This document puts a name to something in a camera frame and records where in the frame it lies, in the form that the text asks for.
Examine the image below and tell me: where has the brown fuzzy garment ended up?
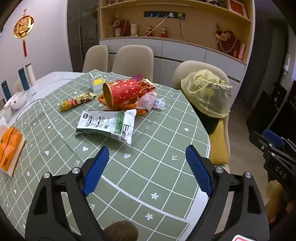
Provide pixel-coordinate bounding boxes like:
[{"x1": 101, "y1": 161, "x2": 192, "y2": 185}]
[{"x1": 103, "y1": 220, "x2": 139, "y2": 241}]

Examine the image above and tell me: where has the black cabinet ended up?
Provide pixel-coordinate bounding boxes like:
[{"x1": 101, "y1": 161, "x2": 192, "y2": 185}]
[{"x1": 246, "y1": 81, "x2": 296, "y2": 135}]

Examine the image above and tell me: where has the small flower handbag ornament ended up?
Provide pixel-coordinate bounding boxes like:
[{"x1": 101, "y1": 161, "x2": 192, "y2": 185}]
[{"x1": 112, "y1": 15, "x2": 130, "y2": 37}]

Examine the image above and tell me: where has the black power strip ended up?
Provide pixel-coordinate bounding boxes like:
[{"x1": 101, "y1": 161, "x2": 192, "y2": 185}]
[{"x1": 144, "y1": 11, "x2": 186, "y2": 19}]

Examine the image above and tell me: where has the dark grey tall cabinet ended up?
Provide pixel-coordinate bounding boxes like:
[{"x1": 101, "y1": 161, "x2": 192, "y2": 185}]
[{"x1": 67, "y1": 0, "x2": 100, "y2": 73}]

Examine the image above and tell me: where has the beige dining chair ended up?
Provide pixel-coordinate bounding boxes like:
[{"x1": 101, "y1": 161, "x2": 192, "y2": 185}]
[
  {"x1": 171, "y1": 60, "x2": 232, "y2": 173},
  {"x1": 112, "y1": 45, "x2": 154, "y2": 81},
  {"x1": 83, "y1": 45, "x2": 109, "y2": 73}
]

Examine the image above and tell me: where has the white insulated bottle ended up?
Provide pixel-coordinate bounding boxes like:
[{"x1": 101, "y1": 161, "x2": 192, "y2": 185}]
[{"x1": 25, "y1": 62, "x2": 37, "y2": 86}]

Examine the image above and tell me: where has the red framed picture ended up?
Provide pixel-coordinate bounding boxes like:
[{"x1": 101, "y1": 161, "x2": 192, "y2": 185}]
[{"x1": 227, "y1": 0, "x2": 248, "y2": 16}]

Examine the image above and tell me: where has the red gold wall ornament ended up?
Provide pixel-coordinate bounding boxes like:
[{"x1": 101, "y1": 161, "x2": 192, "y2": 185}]
[{"x1": 13, "y1": 9, "x2": 35, "y2": 57}]

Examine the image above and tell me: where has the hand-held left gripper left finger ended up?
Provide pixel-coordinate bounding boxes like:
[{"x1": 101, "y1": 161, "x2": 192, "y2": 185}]
[{"x1": 25, "y1": 146, "x2": 110, "y2": 241}]

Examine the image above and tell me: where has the red gold patterned packet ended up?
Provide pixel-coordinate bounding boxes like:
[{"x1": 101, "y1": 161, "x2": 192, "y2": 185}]
[{"x1": 137, "y1": 78, "x2": 156, "y2": 95}]

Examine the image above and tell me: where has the gold snack wrapper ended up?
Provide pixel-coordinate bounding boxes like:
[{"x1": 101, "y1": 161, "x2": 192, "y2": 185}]
[{"x1": 59, "y1": 92, "x2": 96, "y2": 112}]

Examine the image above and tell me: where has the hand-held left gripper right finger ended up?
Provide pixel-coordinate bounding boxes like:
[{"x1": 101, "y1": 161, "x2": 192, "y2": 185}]
[{"x1": 185, "y1": 145, "x2": 270, "y2": 241}]

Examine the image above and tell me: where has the white green food bag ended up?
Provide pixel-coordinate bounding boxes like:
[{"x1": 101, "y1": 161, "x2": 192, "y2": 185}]
[{"x1": 75, "y1": 109, "x2": 137, "y2": 145}]

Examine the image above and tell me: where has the black trash bin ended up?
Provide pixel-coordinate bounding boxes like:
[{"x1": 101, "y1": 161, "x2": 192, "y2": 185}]
[{"x1": 196, "y1": 108, "x2": 220, "y2": 135}]

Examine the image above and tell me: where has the white wrapper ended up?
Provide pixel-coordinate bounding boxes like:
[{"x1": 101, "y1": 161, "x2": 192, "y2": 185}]
[{"x1": 153, "y1": 97, "x2": 166, "y2": 110}]

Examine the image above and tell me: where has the yellow cushion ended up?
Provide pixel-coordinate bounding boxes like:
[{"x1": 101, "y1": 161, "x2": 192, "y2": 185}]
[{"x1": 209, "y1": 120, "x2": 228, "y2": 165}]

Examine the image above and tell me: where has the red patterned cylindrical can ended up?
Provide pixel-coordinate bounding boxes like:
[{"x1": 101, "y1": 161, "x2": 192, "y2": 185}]
[{"x1": 102, "y1": 78, "x2": 145, "y2": 109}]

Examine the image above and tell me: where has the blue insulated bottle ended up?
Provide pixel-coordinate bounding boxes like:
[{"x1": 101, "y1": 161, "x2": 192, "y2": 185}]
[{"x1": 18, "y1": 68, "x2": 30, "y2": 91}]

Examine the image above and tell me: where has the beige wall shelf cabinet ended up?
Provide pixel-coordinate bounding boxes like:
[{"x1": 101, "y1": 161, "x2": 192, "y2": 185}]
[{"x1": 98, "y1": 0, "x2": 256, "y2": 91}]

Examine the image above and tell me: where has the orange plastic bag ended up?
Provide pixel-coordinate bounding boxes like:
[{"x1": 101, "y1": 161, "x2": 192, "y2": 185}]
[{"x1": 97, "y1": 93, "x2": 148, "y2": 115}]

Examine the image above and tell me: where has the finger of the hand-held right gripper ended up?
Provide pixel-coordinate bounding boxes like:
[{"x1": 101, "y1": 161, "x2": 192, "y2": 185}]
[
  {"x1": 249, "y1": 131, "x2": 272, "y2": 153},
  {"x1": 263, "y1": 128, "x2": 296, "y2": 151}
]

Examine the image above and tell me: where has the orange tissue pack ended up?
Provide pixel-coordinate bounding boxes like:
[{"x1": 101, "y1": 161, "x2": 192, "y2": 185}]
[{"x1": 0, "y1": 125, "x2": 26, "y2": 178}]

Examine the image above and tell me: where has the person's right hand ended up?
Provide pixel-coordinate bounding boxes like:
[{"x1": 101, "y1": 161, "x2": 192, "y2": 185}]
[{"x1": 266, "y1": 180, "x2": 284, "y2": 205}]

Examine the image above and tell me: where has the white bowl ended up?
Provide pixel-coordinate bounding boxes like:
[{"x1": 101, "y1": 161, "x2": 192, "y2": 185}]
[
  {"x1": 10, "y1": 90, "x2": 28, "y2": 110},
  {"x1": 0, "y1": 105, "x2": 12, "y2": 123}
]

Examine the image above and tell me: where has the large flower handbag ornament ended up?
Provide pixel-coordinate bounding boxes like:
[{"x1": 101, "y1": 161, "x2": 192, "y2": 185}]
[{"x1": 215, "y1": 23, "x2": 241, "y2": 54}]

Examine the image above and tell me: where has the clear plastic bag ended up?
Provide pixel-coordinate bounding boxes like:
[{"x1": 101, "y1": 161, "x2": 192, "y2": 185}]
[{"x1": 136, "y1": 91, "x2": 158, "y2": 111}]

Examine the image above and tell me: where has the small white yellow packet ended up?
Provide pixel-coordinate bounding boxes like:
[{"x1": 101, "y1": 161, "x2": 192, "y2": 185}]
[{"x1": 89, "y1": 72, "x2": 106, "y2": 92}]

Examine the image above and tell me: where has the dark cable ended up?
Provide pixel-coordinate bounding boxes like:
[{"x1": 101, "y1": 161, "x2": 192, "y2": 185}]
[{"x1": 179, "y1": 19, "x2": 192, "y2": 42}]

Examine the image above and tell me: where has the green grid tablecloth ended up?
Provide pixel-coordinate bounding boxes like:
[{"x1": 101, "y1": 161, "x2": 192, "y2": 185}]
[{"x1": 0, "y1": 70, "x2": 211, "y2": 239}]

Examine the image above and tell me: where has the white cable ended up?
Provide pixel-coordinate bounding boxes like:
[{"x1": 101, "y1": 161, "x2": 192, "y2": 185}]
[{"x1": 151, "y1": 17, "x2": 170, "y2": 36}]

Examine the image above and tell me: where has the teal insulated bottle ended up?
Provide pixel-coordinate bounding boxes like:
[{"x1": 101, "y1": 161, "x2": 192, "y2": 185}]
[{"x1": 1, "y1": 80, "x2": 12, "y2": 101}]

